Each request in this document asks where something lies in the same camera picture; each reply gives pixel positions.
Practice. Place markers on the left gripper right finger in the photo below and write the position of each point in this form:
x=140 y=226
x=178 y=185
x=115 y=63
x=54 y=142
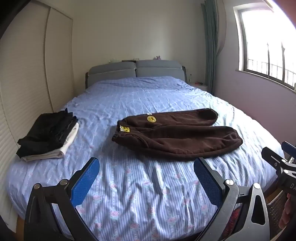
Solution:
x=252 y=222

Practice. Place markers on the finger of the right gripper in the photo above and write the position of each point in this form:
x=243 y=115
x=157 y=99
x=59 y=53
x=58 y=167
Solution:
x=276 y=161
x=289 y=149

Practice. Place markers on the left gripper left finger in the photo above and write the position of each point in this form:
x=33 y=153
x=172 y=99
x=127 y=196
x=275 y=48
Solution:
x=41 y=221

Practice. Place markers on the brown corduroy pants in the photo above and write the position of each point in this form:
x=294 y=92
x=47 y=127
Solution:
x=179 y=135

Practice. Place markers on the right hand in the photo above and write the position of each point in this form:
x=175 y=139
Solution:
x=288 y=211

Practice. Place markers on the black folded clothes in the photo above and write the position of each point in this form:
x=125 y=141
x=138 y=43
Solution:
x=48 y=133

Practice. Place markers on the blue striped floral bedsheet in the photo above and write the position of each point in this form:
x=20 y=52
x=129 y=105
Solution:
x=136 y=196

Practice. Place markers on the white nightstand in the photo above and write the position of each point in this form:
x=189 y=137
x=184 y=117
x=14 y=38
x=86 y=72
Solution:
x=201 y=87

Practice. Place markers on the window with railing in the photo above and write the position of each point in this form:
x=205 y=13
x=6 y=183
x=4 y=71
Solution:
x=266 y=42

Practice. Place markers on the cream louvered wardrobe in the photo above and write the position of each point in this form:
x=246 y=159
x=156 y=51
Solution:
x=36 y=77

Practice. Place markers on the grey upholstered headboard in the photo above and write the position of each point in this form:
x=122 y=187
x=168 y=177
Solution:
x=140 y=68

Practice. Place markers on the green curtain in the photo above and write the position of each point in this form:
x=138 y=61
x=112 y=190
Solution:
x=211 y=41

